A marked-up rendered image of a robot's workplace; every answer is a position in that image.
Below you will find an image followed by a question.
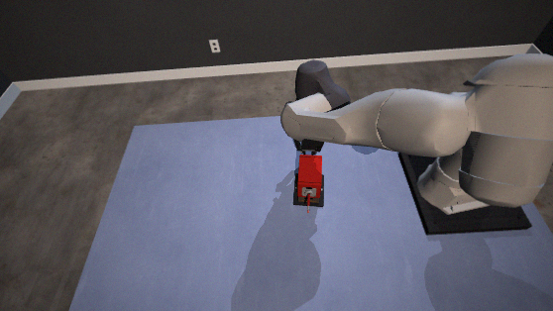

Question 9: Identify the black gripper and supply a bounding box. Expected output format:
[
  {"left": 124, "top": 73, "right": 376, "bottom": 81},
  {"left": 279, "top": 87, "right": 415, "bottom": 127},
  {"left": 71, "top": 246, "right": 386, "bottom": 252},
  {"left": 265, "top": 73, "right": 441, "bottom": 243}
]
[{"left": 293, "top": 139, "right": 324, "bottom": 156}]

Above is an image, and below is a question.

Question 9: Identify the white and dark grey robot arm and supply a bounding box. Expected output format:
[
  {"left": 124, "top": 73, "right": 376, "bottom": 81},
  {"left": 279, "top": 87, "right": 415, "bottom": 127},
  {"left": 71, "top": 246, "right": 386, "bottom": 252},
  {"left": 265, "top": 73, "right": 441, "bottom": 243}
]
[{"left": 280, "top": 53, "right": 553, "bottom": 215}]

